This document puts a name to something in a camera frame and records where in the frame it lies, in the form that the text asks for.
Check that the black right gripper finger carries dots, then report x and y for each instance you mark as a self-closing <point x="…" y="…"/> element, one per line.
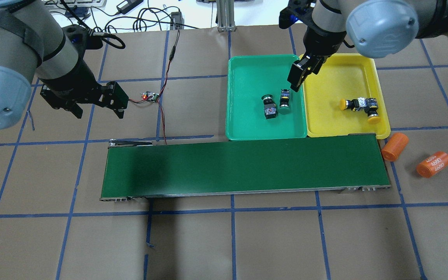
<point x="296" y="76"/>

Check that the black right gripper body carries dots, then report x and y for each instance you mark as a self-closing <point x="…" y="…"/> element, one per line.
<point x="319" y="43"/>

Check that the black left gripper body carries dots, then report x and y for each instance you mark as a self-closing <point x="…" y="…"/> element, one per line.
<point x="73" y="81"/>

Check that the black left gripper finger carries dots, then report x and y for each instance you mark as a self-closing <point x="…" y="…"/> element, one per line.
<point x="75" y="109"/>
<point x="119" y="111"/>

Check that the green push button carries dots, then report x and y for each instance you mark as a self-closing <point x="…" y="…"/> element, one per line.
<point x="284" y="104"/>
<point x="270" y="108"/>

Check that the yellow push button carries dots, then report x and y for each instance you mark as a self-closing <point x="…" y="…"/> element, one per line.
<point x="371" y="110"/>
<point x="355" y="105"/>

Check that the plain orange cylinder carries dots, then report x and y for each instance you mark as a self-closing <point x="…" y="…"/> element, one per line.
<point x="394" y="146"/>

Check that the orange cylinder labelled 4680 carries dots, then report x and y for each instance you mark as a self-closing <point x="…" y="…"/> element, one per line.
<point x="433" y="164"/>

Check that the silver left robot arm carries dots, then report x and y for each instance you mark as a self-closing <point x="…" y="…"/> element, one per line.
<point x="33" y="44"/>

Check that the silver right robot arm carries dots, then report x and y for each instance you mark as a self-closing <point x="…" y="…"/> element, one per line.
<point x="377" y="28"/>

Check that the small motor controller board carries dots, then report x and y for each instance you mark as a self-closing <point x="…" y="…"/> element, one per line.
<point x="150" y="96"/>

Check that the yellow plastic tray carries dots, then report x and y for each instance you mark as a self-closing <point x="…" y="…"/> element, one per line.
<point x="344" y="77"/>

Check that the green plastic tray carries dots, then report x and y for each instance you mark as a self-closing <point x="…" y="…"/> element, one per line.
<point x="249" y="79"/>

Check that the green conveyor belt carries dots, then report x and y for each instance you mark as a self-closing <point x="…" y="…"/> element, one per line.
<point x="243" y="167"/>

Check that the black power adapter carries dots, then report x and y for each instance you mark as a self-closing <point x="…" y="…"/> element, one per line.
<point x="176" y="20"/>

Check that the aluminium frame post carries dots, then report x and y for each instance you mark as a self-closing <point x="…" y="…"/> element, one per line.
<point x="225" y="16"/>

